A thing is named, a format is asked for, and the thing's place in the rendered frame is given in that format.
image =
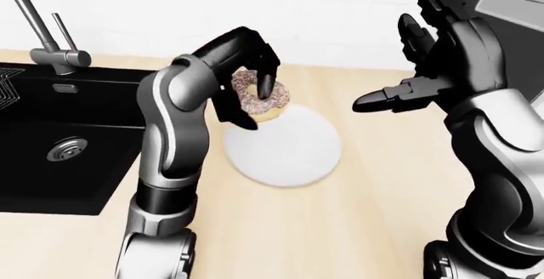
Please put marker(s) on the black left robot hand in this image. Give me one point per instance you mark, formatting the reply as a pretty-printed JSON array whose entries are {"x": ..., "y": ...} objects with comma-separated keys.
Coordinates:
[{"x": 238, "y": 44}]

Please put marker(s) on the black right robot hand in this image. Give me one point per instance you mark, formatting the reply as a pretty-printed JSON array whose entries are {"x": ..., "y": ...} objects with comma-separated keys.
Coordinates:
[{"x": 455, "y": 49}]

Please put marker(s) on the sprinkled glazed donut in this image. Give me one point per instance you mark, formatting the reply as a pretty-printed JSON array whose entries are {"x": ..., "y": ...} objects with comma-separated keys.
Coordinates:
[{"x": 268, "y": 100}]

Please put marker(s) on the black countertop appliance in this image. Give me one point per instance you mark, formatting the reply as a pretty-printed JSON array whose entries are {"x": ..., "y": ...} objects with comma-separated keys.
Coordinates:
[{"x": 506, "y": 17}]

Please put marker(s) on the round white plate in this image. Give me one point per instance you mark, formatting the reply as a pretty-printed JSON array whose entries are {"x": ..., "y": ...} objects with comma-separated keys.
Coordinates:
[{"x": 287, "y": 149}]

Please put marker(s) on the grey metal faucet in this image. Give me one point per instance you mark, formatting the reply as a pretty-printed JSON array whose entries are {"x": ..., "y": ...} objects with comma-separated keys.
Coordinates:
[{"x": 47, "y": 36}]

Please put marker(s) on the silver sink drain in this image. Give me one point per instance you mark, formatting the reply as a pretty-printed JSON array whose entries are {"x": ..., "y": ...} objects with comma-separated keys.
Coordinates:
[{"x": 67, "y": 149}]

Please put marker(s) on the black kitchen sink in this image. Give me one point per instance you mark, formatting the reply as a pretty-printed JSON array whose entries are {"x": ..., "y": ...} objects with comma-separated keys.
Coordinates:
[{"x": 55, "y": 132}]

